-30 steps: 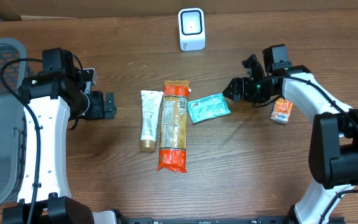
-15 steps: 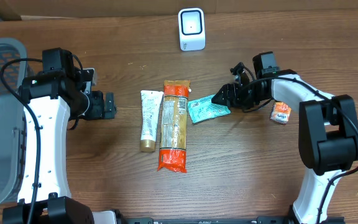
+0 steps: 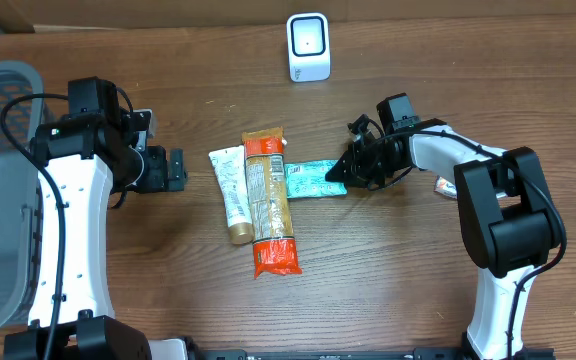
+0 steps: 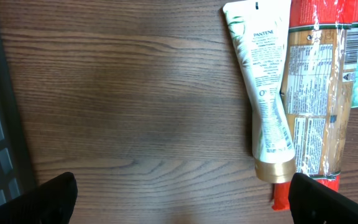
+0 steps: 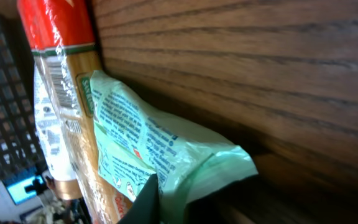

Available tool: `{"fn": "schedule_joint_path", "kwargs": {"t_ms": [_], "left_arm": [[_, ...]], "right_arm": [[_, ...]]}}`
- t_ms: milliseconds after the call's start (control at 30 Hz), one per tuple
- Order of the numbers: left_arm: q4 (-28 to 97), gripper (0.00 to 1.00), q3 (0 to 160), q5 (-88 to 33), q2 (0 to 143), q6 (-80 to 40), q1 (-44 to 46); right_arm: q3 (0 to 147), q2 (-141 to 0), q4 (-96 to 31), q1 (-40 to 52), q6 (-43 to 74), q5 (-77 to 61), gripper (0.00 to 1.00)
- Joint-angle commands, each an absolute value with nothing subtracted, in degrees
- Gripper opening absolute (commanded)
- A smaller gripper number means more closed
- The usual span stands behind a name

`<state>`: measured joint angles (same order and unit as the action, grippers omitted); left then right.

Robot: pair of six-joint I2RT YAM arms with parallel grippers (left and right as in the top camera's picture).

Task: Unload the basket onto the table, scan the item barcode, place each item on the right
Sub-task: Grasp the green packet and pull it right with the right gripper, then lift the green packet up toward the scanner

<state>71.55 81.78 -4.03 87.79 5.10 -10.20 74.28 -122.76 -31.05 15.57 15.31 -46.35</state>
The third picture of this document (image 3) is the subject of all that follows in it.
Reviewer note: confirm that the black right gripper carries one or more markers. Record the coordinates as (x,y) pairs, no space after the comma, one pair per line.
(362,175)

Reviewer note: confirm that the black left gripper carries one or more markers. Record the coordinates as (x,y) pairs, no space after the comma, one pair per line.
(164,176)

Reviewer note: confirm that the teal snack packet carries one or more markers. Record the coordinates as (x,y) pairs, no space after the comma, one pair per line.
(307,180)

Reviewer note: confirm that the white tube gold cap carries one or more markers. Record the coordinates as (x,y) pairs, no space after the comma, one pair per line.
(229,168)

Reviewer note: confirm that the red white small packet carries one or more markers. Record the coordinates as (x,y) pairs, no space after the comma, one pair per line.
(445,188)

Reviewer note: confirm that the orange pasta packet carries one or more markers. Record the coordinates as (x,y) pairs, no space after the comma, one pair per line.
(274,244)

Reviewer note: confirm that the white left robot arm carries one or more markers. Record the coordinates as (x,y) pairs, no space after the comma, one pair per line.
(95,150)

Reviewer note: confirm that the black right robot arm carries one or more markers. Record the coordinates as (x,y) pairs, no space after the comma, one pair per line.
(510,227)

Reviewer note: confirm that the white barcode scanner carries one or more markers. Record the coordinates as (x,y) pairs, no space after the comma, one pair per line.
(308,47)

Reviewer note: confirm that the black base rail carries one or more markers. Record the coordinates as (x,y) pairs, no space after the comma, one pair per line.
(416,354)

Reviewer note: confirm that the cardboard back wall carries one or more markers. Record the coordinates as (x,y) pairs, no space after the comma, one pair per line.
(24,15)

